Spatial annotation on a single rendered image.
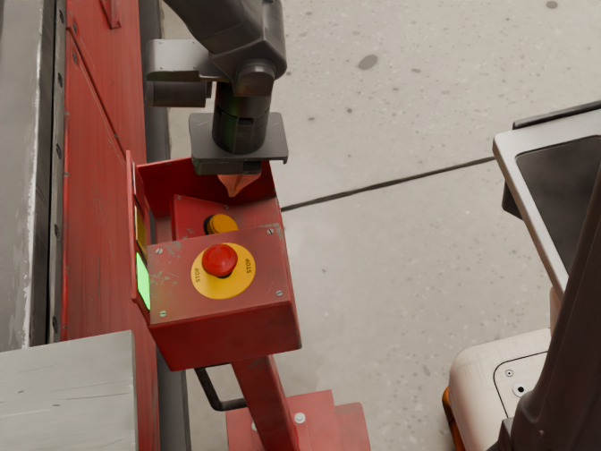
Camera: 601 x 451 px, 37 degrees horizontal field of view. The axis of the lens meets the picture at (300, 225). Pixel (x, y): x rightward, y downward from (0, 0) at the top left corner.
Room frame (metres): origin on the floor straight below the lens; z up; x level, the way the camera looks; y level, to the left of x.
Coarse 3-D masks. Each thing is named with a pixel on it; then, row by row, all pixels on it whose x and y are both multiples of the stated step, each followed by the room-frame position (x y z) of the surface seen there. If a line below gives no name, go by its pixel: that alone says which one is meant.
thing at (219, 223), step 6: (216, 216) 0.64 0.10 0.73; (222, 216) 0.64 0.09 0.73; (210, 222) 0.63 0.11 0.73; (216, 222) 0.63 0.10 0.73; (222, 222) 0.63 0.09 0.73; (228, 222) 0.63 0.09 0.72; (234, 222) 0.64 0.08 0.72; (210, 228) 0.62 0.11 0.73; (216, 228) 0.62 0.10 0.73; (222, 228) 0.62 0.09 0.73; (228, 228) 0.62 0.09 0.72; (234, 228) 0.63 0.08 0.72
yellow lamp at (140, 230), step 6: (138, 216) 0.59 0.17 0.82; (138, 222) 0.58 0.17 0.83; (138, 228) 0.57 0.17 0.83; (144, 228) 0.60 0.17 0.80; (138, 234) 0.57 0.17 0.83; (144, 234) 0.59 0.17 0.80; (138, 240) 0.56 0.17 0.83; (144, 240) 0.58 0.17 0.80; (144, 246) 0.57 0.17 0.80; (144, 252) 0.56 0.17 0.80
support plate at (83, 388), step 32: (32, 352) 0.35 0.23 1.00; (64, 352) 0.34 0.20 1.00; (96, 352) 0.34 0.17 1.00; (128, 352) 0.33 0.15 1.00; (0, 384) 0.33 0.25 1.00; (32, 384) 0.32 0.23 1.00; (64, 384) 0.32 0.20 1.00; (96, 384) 0.31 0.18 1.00; (128, 384) 0.31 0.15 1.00; (0, 416) 0.30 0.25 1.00; (32, 416) 0.29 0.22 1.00; (64, 416) 0.29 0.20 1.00; (96, 416) 0.28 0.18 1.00; (128, 416) 0.28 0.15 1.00; (0, 448) 0.27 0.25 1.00; (32, 448) 0.27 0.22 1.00; (64, 448) 0.26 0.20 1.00; (96, 448) 0.26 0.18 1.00; (128, 448) 0.25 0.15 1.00
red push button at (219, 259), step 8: (208, 248) 0.55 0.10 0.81; (216, 248) 0.54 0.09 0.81; (224, 248) 0.54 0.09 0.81; (232, 248) 0.54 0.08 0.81; (208, 256) 0.53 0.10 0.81; (216, 256) 0.53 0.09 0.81; (224, 256) 0.53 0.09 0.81; (232, 256) 0.53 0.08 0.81; (208, 264) 0.52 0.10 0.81; (216, 264) 0.52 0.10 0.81; (224, 264) 0.52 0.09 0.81; (232, 264) 0.52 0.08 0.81; (208, 272) 0.52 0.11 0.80; (216, 272) 0.51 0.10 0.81; (224, 272) 0.51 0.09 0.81; (232, 272) 0.53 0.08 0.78
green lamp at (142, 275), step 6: (138, 258) 0.53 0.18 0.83; (138, 264) 0.52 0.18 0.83; (138, 270) 0.52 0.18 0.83; (144, 270) 0.53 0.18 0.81; (138, 276) 0.51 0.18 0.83; (144, 276) 0.52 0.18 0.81; (138, 282) 0.50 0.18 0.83; (144, 282) 0.52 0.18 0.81; (144, 288) 0.51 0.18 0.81; (144, 294) 0.50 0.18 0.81; (144, 300) 0.49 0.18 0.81
